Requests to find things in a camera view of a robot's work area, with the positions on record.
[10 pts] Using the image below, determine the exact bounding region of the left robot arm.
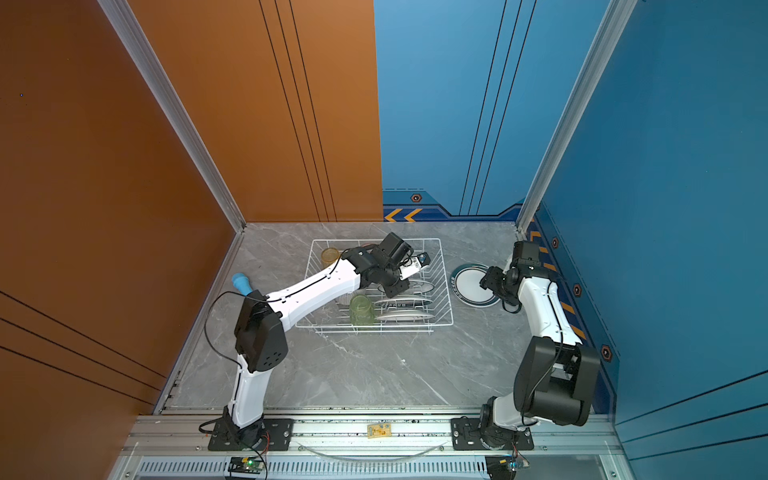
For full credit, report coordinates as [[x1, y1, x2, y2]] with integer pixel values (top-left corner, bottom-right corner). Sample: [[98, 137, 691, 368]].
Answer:
[[219, 233, 431, 448]]

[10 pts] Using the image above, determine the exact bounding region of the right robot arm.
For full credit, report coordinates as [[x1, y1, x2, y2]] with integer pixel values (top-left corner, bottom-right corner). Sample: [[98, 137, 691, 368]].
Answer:
[[479, 241, 601, 450]]

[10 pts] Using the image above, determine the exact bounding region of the yellow glass cup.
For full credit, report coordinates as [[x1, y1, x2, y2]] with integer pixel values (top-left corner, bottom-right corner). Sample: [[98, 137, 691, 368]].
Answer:
[[320, 247, 341, 269]]

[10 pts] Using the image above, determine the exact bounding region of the green glass cup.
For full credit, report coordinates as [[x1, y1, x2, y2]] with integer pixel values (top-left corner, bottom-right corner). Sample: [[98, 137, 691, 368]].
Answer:
[[349, 294, 376, 327]]

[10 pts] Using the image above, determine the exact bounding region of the blue cylindrical tool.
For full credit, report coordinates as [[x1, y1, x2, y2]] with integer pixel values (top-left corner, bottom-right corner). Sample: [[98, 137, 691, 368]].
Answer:
[[232, 273, 253, 296]]

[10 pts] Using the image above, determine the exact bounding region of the yellow sticker tag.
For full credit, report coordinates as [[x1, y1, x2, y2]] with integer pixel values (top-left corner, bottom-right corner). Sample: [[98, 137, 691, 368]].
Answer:
[[366, 422, 392, 439]]

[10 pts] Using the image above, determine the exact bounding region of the right circuit board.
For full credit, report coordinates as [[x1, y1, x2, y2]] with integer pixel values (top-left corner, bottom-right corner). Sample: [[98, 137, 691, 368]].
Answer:
[[485, 456, 530, 480]]

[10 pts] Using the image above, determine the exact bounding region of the left green circuit board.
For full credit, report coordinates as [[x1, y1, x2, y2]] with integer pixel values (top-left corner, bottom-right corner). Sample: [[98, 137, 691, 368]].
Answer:
[[226, 456, 269, 479]]

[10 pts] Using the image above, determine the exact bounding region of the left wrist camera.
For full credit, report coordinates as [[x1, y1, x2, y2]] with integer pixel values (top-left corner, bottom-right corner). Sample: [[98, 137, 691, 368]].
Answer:
[[399, 252, 431, 280]]

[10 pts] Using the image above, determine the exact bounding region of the white wire dish rack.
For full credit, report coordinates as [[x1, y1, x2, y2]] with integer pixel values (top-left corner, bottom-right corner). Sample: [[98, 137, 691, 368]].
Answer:
[[297, 238, 453, 335]]

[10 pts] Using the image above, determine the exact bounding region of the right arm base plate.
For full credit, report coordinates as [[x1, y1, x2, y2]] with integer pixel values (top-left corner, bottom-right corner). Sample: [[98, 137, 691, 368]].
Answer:
[[450, 416, 535, 451]]

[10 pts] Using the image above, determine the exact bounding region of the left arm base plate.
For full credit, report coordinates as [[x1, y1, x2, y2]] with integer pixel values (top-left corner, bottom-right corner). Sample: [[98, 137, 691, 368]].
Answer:
[[207, 418, 294, 452]]

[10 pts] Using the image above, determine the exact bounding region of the right aluminium corner post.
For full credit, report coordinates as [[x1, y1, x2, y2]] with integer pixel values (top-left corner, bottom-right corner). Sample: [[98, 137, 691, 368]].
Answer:
[[515, 0, 637, 240]]

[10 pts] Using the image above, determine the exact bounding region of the aluminium corner post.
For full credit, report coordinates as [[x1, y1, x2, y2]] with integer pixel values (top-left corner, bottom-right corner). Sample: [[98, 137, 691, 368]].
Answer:
[[515, 0, 637, 240], [98, 0, 246, 234]]

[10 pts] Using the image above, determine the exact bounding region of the left aluminium corner post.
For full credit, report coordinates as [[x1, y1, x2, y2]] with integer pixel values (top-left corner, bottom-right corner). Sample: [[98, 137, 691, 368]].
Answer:
[[98, 0, 246, 234]]

